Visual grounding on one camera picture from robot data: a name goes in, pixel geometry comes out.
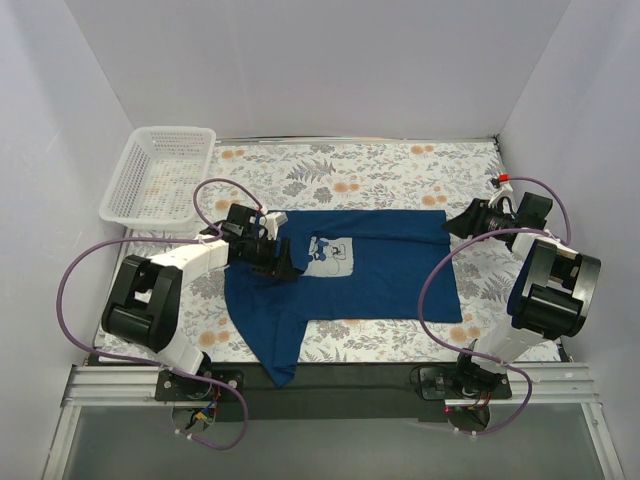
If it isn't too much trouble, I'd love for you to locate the blue printed t shirt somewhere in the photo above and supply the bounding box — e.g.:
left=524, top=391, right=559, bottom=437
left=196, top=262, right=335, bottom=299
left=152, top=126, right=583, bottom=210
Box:
left=224, top=210, right=462, bottom=387

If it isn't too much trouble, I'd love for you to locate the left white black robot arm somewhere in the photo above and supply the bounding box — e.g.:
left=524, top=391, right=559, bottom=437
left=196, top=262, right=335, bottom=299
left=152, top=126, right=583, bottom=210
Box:
left=101, top=205, right=301, bottom=400

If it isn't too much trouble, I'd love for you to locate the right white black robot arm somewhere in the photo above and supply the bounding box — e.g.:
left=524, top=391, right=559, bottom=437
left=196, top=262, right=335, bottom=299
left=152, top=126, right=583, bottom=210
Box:
left=443, top=192, right=601, bottom=398

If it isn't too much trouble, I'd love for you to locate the floral patterned table mat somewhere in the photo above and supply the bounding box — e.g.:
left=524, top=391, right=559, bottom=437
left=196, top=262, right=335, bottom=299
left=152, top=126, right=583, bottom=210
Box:
left=99, top=139, right=566, bottom=365

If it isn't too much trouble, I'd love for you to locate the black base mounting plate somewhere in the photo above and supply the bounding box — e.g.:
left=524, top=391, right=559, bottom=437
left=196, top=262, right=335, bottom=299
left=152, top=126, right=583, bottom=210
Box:
left=154, top=362, right=512, bottom=422

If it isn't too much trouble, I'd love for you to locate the white plastic mesh basket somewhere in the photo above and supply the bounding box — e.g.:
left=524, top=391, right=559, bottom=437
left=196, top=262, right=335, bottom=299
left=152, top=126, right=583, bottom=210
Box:
left=99, top=126, right=216, bottom=232

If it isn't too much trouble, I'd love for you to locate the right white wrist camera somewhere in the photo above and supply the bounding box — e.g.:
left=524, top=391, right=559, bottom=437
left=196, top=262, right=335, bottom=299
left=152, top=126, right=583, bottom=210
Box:
left=489, top=173, right=514, bottom=207

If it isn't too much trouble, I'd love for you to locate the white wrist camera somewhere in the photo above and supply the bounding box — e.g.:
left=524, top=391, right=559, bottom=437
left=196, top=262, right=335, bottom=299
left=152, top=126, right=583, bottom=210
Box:
left=254, top=211, right=288, bottom=240
left=489, top=173, right=514, bottom=207

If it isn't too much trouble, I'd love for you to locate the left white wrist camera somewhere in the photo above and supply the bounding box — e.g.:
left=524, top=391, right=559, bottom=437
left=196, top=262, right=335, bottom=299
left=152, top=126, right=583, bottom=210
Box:
left=254, top=211, right=288, bottom=240

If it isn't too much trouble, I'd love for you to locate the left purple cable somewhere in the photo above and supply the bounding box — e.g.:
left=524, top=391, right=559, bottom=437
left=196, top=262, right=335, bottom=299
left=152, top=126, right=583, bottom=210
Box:
left=55, top=177, right=250, bottom=450

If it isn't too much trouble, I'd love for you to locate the aluminium frame rail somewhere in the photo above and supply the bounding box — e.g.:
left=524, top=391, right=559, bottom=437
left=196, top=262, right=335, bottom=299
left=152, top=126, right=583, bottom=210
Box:
left=63, top=362, right=599, bottom=406

